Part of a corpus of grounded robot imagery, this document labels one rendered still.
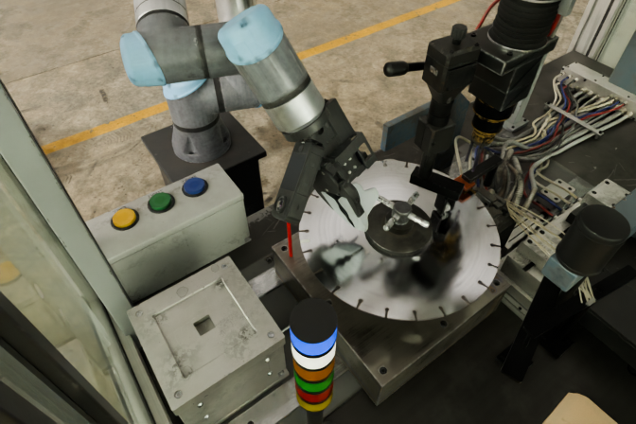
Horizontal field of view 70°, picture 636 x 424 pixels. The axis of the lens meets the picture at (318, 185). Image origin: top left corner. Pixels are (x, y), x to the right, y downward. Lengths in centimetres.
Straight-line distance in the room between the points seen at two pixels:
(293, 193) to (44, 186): 30
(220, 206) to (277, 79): 38
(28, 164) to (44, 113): 237
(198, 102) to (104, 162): 143
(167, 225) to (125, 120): 187
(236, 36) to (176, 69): 14
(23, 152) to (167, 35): 24
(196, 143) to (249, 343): 60
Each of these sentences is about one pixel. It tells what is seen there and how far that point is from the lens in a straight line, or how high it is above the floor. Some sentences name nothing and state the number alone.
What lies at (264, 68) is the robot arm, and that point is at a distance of 57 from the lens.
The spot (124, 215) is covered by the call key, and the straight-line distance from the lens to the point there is 91.
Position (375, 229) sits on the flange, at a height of 96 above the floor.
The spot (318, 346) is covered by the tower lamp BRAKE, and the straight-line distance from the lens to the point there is 44.
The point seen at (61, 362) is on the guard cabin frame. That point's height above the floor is 125.
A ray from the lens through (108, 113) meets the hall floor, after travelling 280.
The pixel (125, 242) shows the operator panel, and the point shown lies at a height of 90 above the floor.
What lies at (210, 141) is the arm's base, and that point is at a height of 80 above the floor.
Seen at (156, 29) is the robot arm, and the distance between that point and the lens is 69.
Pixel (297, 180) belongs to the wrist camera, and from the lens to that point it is 61.
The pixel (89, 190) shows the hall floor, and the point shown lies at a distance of 237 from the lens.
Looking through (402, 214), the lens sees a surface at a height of 100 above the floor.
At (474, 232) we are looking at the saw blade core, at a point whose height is 95.
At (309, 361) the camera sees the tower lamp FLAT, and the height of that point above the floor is 112.
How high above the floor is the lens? 155
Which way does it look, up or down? 46 degrees down
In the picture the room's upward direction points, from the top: straight up
